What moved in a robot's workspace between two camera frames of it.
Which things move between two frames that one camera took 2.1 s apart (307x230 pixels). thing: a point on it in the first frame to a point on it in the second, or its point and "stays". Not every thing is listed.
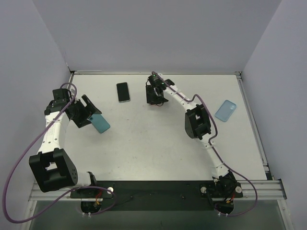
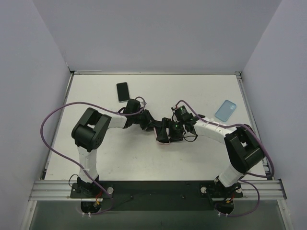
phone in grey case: [123, 94] stays
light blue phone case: [225, 110] stays
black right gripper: [154, 93] to [171, 133]
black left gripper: [84, 112] to [148, 120]
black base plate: [158, 195] stays
